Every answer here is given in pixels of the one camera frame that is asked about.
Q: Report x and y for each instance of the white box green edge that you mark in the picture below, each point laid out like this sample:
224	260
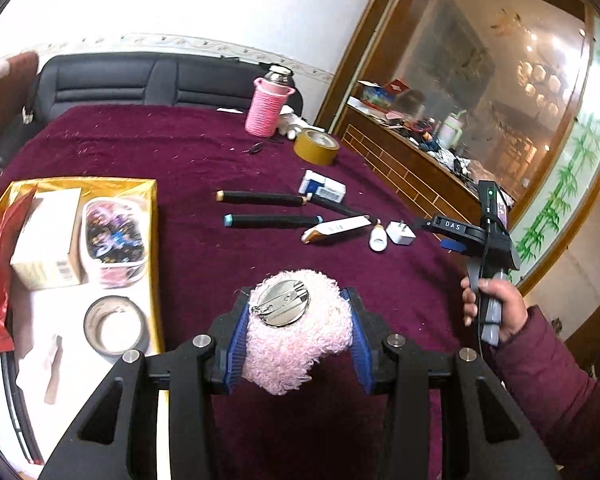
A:
45	240

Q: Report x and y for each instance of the black marker blue cap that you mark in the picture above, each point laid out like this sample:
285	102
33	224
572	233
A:
275	220

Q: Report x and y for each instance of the black marker orange cap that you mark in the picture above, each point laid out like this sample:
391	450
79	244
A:
260	198

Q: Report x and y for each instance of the long white blue box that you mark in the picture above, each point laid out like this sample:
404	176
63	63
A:
320	185

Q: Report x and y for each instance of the wooden cabinet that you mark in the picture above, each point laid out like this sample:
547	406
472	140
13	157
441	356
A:
380	150

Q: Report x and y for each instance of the white glove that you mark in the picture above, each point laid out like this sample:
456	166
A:
295	122

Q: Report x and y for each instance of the colourful cardboard box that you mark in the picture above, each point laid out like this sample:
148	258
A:
377	95

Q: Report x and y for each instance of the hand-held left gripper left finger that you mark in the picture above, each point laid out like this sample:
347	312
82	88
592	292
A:
237	340

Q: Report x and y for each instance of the yellow cardboard tray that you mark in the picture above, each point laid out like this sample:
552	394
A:
125	187

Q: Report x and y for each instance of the black tape roll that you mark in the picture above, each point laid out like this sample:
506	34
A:
91	327

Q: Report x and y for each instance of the brown armchair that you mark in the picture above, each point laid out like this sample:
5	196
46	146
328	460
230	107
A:
5	90

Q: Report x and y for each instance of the white plug charger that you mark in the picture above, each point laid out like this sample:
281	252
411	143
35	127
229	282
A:
400	234

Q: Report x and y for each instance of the person's right hand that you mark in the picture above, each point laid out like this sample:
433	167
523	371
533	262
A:
512	310

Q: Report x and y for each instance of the glass cabinet panel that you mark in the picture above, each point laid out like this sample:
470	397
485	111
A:
480	60

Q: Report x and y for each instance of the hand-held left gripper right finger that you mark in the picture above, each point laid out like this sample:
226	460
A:
361	345

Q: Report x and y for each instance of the white jug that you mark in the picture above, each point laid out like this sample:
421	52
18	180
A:
450	132

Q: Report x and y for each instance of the patterned clear pink container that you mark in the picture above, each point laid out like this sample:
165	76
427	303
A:
112	240

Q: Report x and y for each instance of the pink knit covered thermos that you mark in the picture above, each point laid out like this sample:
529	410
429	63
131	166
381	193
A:
265	110

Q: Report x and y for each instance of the yellow tape roll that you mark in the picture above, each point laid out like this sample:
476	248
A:
312	155

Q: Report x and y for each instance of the small white bottle orange cap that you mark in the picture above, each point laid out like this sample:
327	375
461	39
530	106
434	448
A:
378	240

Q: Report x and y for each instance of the orange white tube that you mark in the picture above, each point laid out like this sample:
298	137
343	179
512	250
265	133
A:
337	227

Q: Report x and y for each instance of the black leather sofa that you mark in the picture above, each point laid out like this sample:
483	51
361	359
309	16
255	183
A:
130	80

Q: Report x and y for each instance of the small black clip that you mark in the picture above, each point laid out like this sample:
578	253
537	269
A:
255	148

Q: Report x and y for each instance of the pink fluffy brooch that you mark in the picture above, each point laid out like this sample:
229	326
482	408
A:
290	355

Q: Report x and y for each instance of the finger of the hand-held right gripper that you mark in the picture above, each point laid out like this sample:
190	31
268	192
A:
452	246
425	223

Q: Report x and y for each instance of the person's right forearm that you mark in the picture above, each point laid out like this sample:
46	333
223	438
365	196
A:
555	390

